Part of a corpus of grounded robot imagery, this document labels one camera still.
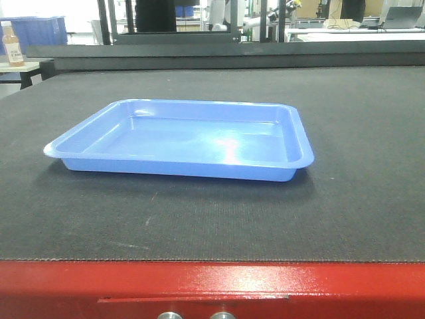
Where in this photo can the blue background bin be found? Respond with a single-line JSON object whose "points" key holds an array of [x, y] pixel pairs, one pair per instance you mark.
{"points": [[37, 31]]}

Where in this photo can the black metal frame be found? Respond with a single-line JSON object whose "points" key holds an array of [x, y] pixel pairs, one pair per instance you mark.
{"points": [[177, 22]]}

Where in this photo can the grey laptop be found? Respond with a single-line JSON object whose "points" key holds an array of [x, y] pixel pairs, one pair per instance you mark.
{"points": [[400, 17]]}

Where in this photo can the silver bolt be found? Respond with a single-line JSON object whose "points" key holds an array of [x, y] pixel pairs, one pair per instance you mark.
{"points": [[223, 315], [169, 315]]}

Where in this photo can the red metal cart body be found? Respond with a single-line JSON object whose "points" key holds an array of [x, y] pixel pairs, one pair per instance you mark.
{"points": [[118, 289]]}

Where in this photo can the white background table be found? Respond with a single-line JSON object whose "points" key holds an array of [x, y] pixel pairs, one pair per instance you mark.
{"points": [[353, 35]]}

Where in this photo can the blue plastic tray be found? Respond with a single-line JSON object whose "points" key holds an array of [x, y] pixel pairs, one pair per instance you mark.
{"points": [[233, 140]]}

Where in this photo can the left silver bolt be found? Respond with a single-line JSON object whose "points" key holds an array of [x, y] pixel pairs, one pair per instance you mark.
{"points": [[169, 315]]}

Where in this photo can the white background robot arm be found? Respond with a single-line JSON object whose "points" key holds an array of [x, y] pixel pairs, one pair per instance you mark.
{"points": [[220, 14]]}

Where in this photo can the right silver bolt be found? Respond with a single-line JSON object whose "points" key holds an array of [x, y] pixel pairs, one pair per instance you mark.
{"points": [[223, 315]]}

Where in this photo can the orange juice bottle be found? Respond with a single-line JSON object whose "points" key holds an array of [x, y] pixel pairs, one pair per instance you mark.
{"points": [[12, 45]]}

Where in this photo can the black table mat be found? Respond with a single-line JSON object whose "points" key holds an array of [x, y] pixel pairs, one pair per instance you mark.
{"points": [[362, 200]]}

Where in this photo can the white side table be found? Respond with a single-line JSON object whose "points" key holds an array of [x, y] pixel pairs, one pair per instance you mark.
{"points": [[19, 74]]}

